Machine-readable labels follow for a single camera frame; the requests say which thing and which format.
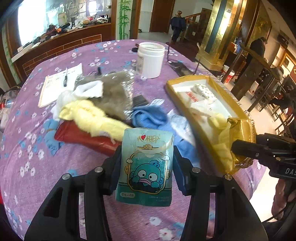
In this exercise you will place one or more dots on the black pen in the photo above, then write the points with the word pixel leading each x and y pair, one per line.
pixel 66 77

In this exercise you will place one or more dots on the small floral tissue pack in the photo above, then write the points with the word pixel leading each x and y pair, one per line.
pixel 204 92

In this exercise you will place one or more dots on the red packet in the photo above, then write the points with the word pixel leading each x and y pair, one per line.
pixel 76 136

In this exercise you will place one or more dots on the person's right forearm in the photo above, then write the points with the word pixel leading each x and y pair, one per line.
pixel 282 199

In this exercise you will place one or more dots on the white paper notebook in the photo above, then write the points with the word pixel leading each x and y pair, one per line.
pixel 52 88

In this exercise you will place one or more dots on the wooden counter with clutter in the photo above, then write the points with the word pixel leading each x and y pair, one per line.
pixel 69 44

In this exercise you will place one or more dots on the wooden stair railing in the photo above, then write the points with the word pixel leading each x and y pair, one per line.
pixel 249 71

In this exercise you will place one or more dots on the grey cloth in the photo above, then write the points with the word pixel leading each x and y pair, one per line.
pixel 115 92

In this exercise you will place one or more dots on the yellow box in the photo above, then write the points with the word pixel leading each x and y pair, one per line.
pixel 178 92

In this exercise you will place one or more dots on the wooden door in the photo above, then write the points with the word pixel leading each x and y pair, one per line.
pixel 161 16

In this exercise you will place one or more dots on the golden pillar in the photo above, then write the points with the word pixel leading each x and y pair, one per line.
pixel 217 34

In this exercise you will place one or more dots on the purple floral tablecloth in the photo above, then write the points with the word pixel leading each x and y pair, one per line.
pixel 76 166

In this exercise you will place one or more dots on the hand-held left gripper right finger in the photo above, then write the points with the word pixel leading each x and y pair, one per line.
pixel 180 171

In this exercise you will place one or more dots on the pale blue white towel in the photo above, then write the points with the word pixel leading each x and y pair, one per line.
pixel 181 124

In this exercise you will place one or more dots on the white plastic jar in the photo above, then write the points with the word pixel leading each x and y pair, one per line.
pixel 150 60

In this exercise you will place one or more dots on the bamboo wall painting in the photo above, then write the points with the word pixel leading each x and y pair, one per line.
pixel 123 18

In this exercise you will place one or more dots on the teal tissue pack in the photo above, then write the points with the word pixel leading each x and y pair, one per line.
pixel 144 166

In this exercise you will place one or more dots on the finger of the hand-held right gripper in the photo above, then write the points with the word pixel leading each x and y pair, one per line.
pixel 247 148
pixel 277 141

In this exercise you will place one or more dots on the red white bucket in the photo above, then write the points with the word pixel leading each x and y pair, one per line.
pixel 228 74

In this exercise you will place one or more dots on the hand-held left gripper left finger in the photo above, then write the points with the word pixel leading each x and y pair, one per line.
pixel 114 171

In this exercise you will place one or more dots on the black wallet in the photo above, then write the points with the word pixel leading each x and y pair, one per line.
pixel 182 67

